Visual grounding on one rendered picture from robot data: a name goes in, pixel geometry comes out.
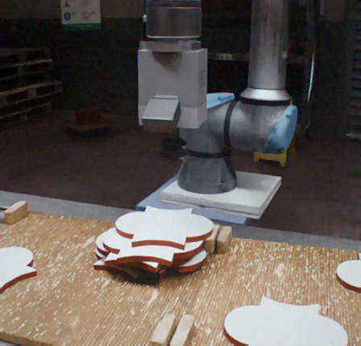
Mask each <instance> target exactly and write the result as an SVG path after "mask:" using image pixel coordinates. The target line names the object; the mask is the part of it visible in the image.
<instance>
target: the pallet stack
mask: <svg viewBox="0 0 361 346"><path fill-rule="evenodd" d="M31 52H39V58H38V59H29V58H31ZM9 56H13V57H14V58H10V57H9ZM8 58H10V59H8ZM48 58H50V48H0V121H1V120H4V119H8V118H11V117H15V121H14V122H11V123H7V124H3V125H1V126H0V129H1V128H4V127H8V126H11V125H15V124H19V123H22V122H24V121H27V120H30V119H34V118H37V117H40V116H42V115H46V114H47V113H50V112H52V106H50V104H52V103H51V102H49V95H50V94H57V93H59V92H61V91H62V90H61V81H50V80H51V78H50V70H53V65H52V59H48ZM38 63H39V64H40V66H41V69H33V68H35V64H38ZM11 73H13V74H11ZM36 74H39V80H36V79H32V75H36ZM46 85H49V86H50V90H46V89H37V88H39V87H43V86H46ZM36 98H38V99H39V101H34V102H33V101H32V99H36ZM39 107H41V109H40V111H41V112H40V113H38V114H35V115H30V116H28V117H27V112H30V111H32V110H34V109H36V108H39Z"/></svg>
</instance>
